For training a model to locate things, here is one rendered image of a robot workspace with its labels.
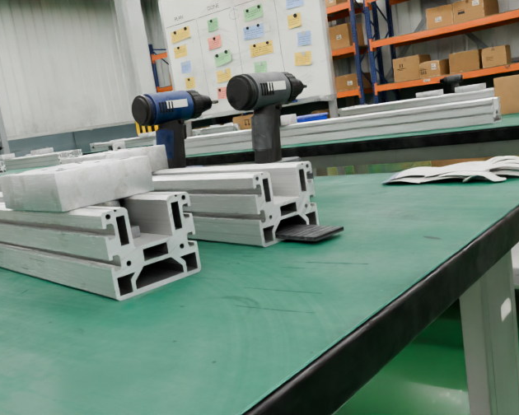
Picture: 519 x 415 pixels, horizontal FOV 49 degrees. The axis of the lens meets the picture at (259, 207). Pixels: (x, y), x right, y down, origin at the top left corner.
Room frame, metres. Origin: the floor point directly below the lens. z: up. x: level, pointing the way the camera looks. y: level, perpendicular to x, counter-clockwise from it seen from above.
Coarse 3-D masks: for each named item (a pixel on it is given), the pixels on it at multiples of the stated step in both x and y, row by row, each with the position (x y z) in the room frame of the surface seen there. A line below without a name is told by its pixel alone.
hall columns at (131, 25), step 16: (128, 0) 9.22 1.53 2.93; (128, 16) 9.19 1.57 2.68; (128, 32) 9.45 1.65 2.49; (144, 32) 9.38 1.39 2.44; (128, 48) 9.42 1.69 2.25; (144, 48) 9.34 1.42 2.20; (128, 64) 9.38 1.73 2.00; (144, 64) 9.29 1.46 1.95; (144, 80) 9.25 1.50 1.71; (144, 128) 9.22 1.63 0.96
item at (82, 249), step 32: (0, 192) 0.98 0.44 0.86; (160, 192) 0.61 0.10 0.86; (0, 224) 0.73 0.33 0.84; (32, 224) 0.67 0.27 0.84; (64, 224) 0.57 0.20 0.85; (96, 224) 0.52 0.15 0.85; (128, 224) 0.53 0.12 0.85; (160, 224) 0.58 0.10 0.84; (192, 224) 0.58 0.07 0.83; (0, 256) 0.74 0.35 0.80; (32, 256) 0.65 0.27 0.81; (64, 256) 0.61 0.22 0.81; (96, 256) 0.53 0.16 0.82; (128, 256) 0.53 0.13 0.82; (160, 256) 0.55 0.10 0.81; (192, 256) 0.58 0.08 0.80; (96, 288) 0.54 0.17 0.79; (128, 288) 0.53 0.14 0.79
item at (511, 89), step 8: (496, 80) 2.36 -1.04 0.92; (504, 80) 2.33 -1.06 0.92; (512, 80) 2.31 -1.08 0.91; (496, 88) 2.36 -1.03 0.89; (504, 88) 2.33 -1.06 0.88; (512, 88) 2.31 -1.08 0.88; (496, 96) 2.36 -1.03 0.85; (504, 96) 2.34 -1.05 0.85; (512, 96) 2.31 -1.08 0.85; (504, 104) 2.34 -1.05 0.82; (512, 104) 2.31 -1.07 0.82; (504, 112) 2.34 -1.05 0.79; (512, 112) 2.32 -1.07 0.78; (240, 120) 5.69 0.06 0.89; (248, 120) 5.62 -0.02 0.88; (240, 128) 5.71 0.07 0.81; (248, 128) 5.63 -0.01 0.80; (440, 160) 4.10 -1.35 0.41; (448, 160) 4.06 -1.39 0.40; (456, 160) 4.01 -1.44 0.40; (464, 160) 3.97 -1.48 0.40; (472, 160) 3.93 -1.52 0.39; (480, 160) 3.89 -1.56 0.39; (488, 160) 3.90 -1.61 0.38
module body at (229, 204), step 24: (192, 168) 0.87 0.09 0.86; (216, 168) 0.81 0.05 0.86; (240, 168) 0.77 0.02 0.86; (264, 168) 0.73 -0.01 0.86; (288, 168) 0.70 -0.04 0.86; (192, 192) 0.75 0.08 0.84; (216, 192) 0.71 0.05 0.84; (240, 192) 0.68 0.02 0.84; (264, 192) 0.66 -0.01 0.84; (288, 192) 0.70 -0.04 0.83; (312, 192) 0.70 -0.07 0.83; (216, 216) 0.72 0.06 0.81; (240, 216) 0.68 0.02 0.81; (264, 216) 0.65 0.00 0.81; (288, 216) 0.67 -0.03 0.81; (312, 216) 0.71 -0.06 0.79; (216, 240) 0.70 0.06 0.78; (240, 240) 0.67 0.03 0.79; (264, 240) 0.66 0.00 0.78
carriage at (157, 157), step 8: (104, 152) 1.00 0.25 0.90; (112, 152) 0.92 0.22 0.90; (120, 152) 0.89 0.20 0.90; (128, 152) 0.90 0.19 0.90; (136, 152) 0.91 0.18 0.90; (144, 152) 0.92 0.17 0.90; (152, 152) 0.93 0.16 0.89; (160, 152) 0.94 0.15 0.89; (64, 160) 0.98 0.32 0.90; (72, 160) 0.96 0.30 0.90; (80, 160) 0.94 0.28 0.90; (88, 160) 0.92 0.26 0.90; (152, 160) 0.93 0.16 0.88; (160, 160) 0.94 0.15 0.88; (152, 168) 0.93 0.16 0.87; (160, 168) 0.94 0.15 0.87
